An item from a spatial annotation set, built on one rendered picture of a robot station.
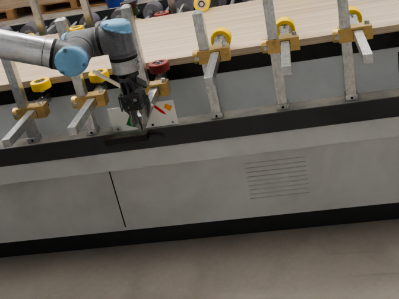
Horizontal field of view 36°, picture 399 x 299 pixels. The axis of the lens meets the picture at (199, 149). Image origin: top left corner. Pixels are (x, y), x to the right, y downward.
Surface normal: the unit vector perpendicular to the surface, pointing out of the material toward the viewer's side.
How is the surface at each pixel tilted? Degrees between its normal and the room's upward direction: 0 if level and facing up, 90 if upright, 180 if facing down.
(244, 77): 90
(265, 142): 90
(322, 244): 0
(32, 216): 90
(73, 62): 92
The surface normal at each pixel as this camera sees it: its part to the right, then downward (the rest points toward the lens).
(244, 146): -0.11, 0.45
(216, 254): -0.19, -0.88
